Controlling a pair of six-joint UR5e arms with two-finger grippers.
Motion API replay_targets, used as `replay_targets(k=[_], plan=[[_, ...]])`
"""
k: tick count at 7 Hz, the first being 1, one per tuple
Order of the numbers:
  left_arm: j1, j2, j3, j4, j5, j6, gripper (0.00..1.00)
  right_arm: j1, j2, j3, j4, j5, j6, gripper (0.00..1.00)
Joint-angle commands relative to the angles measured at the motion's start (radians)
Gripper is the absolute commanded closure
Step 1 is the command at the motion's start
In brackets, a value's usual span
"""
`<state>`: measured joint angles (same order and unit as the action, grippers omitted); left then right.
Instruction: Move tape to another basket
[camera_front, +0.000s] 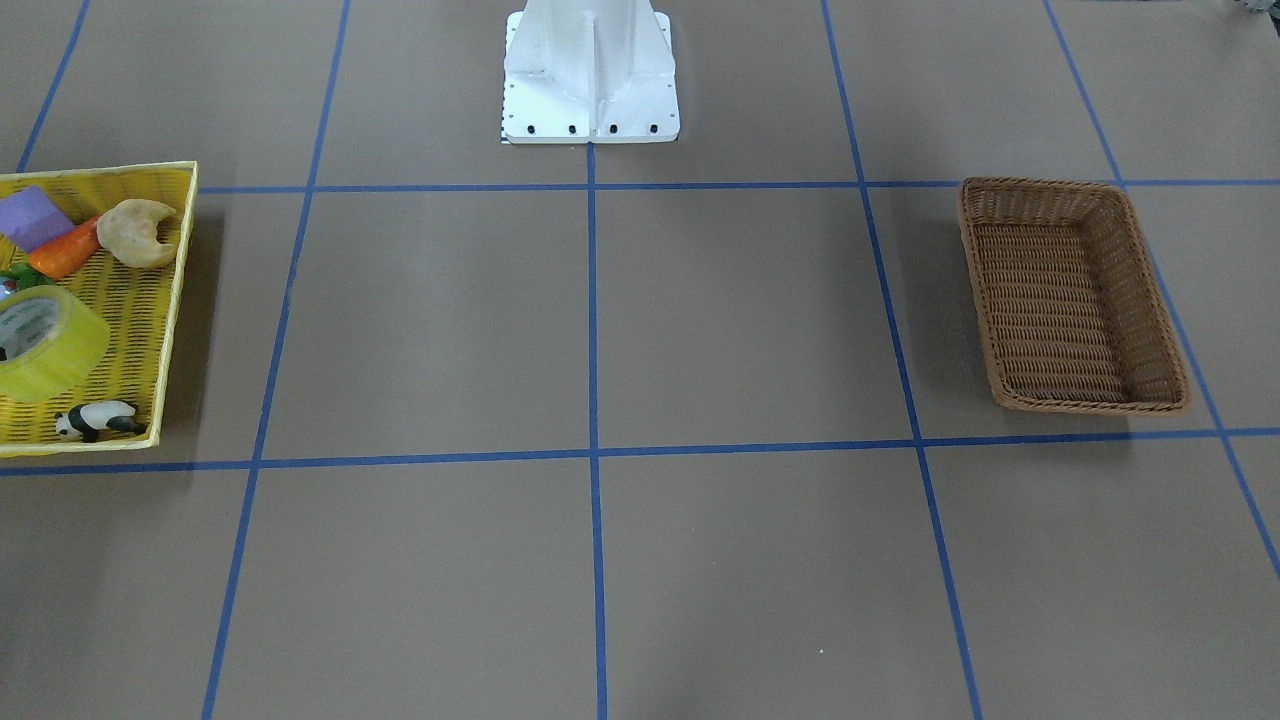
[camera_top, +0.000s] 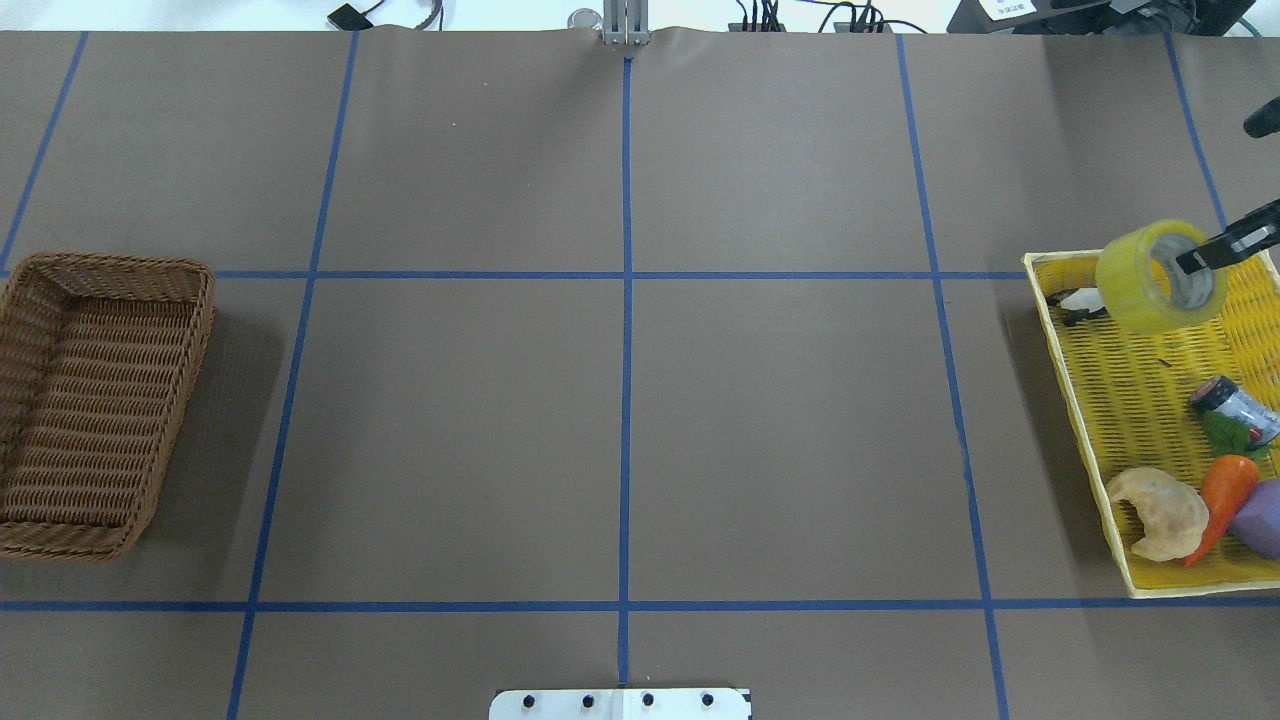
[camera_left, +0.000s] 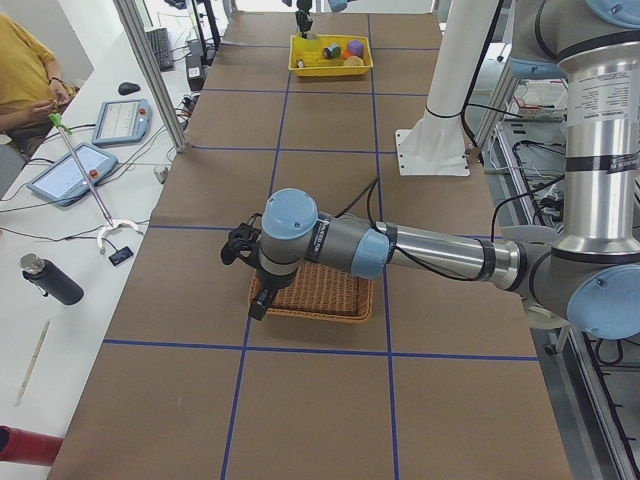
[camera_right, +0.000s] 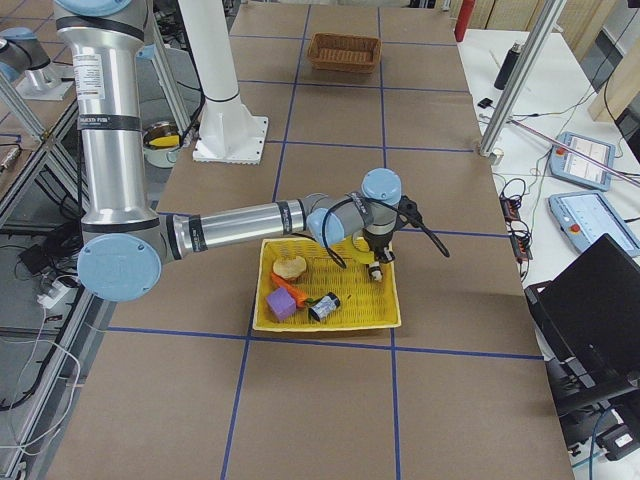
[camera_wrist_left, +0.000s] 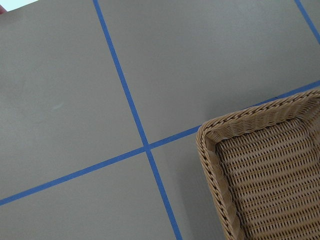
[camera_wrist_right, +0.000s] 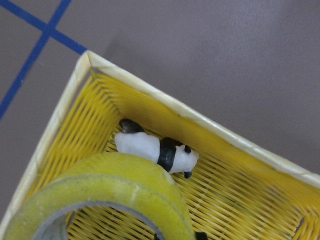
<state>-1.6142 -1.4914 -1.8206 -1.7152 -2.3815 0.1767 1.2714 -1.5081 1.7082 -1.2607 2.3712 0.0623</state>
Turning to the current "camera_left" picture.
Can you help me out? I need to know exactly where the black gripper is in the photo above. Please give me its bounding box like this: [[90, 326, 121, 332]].
[[295, 0, 313, 38], [250, 270, 295, 320]]

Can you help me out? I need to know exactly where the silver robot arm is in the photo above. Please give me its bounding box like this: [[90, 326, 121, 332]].
[[249, 1, 639, 339], [295, 0, 350, 38]]

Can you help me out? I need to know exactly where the yellow woven basket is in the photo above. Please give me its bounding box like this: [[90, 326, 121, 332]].
[[288, 34, 373, 78]]

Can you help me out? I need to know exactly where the brown wicker basket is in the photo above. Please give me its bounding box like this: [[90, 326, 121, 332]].
[[248, 262, 373, 324]]

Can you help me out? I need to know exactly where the tan sponge ball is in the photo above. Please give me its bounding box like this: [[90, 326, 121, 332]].
[[343, 55, 364, 68]]

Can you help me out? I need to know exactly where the black keyboard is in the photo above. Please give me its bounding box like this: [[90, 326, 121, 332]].
[[145, 28, 174, 72]]

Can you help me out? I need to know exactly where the black computer mouse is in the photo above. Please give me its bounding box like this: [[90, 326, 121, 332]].
[[118, 82, 141, 96]]

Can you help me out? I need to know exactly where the upper blue teach pendant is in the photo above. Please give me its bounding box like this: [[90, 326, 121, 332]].
[[92, 99, 152, 147]]

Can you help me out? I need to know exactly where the blue teach pendant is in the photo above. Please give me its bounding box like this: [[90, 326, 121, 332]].
[[92, 99, 152, 147], [27, 143, 117, 207]]

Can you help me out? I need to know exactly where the black water bottle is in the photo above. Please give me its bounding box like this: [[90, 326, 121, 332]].
[[20, 253, 84, 306]]

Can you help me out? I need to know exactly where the lower blue teach pendant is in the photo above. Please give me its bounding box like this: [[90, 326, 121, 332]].
[[27, 143, 117, 207]]

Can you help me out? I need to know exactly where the wooden paint brush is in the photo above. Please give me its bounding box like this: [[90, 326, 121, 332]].
[[14, 319, 51, 407]]

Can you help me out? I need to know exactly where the reacher grabber stick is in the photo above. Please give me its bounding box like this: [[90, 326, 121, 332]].
[[49, 113, 143, 255]]

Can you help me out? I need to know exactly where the person in yellow shirt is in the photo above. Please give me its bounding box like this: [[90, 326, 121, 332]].
[[1, 15, 77, 157]]

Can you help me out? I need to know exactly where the red fire extinguisher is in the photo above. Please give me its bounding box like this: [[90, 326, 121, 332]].
[[1, 426, 64, 466]]

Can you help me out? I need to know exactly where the aluminium frame post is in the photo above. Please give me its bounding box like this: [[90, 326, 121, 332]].
[[113, 0, 187, 153]]

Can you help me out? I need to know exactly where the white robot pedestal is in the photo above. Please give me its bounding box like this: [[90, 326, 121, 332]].
[[395, 0, 501, 177]]

